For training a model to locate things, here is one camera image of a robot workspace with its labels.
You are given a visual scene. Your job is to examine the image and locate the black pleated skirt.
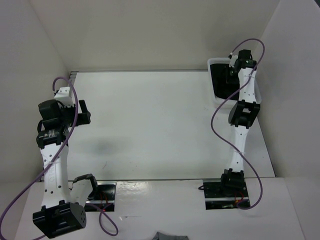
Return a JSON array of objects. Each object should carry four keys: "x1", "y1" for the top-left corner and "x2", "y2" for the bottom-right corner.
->
[{"x1": 210, "y1": 63, "x2": 240, "y2": 100}]

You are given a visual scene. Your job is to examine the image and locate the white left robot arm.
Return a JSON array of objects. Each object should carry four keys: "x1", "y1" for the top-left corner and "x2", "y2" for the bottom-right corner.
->
[{"x1": 32, "y1": 99, "x2": 100, "y2": 239}]

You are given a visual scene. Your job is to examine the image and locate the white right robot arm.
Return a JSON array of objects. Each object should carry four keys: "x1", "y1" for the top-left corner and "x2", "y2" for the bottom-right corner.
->
[{"x1": 219, "y1": 49, "x2": 260, "y2": 197}]

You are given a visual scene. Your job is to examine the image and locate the white perforated plastic basket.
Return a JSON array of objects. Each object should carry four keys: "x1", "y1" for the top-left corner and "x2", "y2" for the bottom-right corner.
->
[{"x1": 207, "y1": 54, "x2": 262, "y2": 113}]

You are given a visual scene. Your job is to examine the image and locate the grey folded cloth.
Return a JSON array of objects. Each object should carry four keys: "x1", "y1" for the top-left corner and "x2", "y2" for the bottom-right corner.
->
[{"x1": 152, "y1": 231, "x2": 189, "y2": 240}]

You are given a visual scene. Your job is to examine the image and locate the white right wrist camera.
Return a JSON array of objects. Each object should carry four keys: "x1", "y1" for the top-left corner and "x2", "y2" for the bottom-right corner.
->
[{"x1": 228, "y1": 52, "x2": 238, "y2": 68}]

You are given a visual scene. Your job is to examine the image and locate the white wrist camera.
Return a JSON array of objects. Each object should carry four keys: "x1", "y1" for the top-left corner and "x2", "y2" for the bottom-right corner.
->
[
  {"x1": 54, "y1": 86, "x2": 74, "y2": 107},
  {"x1": 228, "y1": 52, "x2": 238, "y2": 68}
]

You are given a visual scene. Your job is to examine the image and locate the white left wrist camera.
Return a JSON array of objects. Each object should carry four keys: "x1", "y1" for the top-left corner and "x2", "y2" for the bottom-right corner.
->
[{"x1": 54, "y1": 86, "x2": 74, "y2": 107}]

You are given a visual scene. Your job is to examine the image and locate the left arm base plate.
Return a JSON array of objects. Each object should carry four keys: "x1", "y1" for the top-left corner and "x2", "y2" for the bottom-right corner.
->
[{"x1": 84, "y1": 181, "x2": 117, "y2": 212}]

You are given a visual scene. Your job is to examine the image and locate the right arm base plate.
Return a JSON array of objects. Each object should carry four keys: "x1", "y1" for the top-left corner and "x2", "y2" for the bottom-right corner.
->
[{"x1": 198, "y1": 179, "x2": 251, "y2": 210}]

